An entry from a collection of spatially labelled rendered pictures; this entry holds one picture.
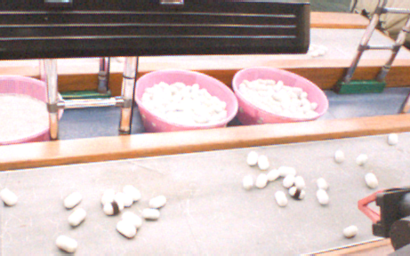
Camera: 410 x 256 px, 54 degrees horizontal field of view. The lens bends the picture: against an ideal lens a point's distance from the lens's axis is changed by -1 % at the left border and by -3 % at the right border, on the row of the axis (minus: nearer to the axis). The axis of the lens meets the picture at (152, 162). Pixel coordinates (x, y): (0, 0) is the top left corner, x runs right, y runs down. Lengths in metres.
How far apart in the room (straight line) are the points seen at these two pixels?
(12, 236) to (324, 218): 0.59
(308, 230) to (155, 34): 0.47
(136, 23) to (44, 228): 0.37
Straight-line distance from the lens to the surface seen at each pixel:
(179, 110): 1.05
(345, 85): 1.48
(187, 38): 0.58
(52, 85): 0.78
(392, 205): 0.66
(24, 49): 0.54
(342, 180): 0.98
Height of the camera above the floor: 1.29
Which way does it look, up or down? 41 degrees down
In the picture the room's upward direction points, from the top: 9 degrees clockwise
